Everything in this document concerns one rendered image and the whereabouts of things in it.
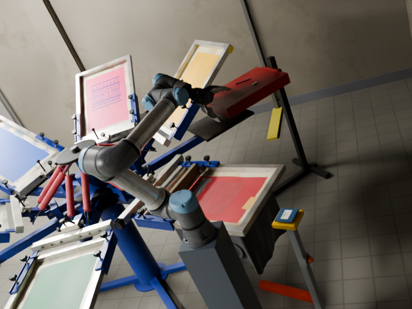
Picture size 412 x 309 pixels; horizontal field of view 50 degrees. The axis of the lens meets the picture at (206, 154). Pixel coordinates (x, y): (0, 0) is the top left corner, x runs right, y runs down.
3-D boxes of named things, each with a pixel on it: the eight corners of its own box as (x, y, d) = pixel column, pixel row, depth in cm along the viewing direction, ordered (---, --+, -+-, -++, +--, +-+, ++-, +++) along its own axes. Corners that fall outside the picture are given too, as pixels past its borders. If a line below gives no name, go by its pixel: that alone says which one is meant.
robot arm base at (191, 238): (212, 246, 189) (204, 228, 185) (181, 249, 195) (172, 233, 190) (219, 222, 202) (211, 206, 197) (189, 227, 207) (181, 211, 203)
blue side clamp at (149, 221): (178, 225, 258) (173, 216, 255) (174, 231, 254) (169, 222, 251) (142, 221, 276) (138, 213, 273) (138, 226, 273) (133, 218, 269)
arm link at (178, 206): (194, 230, 186) (182, 206, 180) (172, 225, 195) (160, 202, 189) (209, 212, 193) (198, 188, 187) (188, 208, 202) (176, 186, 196)
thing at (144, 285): (181, 263, 376) (110, 130, 315) (154, 300, 350) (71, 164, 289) (148, 257, 400) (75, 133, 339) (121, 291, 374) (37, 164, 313)
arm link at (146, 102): (154, 99, 182) (168, 82, 187) (137, 99, 189) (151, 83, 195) (163, 113, 186) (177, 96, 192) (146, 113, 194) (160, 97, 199)
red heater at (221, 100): (260, 76, 395) (255, 65, 390) (291, 84, 356) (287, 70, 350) (204, 109, 379) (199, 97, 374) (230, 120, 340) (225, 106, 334)
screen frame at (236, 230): (286, 169, 264) (284, 164, 262) (244, 236, 225) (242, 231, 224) (186, 168, 311) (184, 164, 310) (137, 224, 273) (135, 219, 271)
